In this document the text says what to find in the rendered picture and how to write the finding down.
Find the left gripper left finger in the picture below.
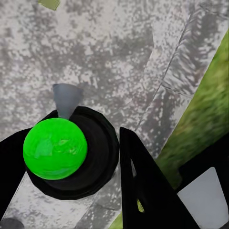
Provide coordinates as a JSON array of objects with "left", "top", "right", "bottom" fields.
[{"left": 0, "top": 128, "right": 32, "bottom": 221}]

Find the insectifuge atomizer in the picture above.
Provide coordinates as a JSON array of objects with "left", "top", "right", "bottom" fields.
[{"left": 23, "top": 83, "right": 120, "bottom": 200}]

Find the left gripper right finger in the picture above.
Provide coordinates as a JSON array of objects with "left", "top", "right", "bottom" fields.
[{"left": 119, "top": 126, "right": 200, "bottom": 229}]

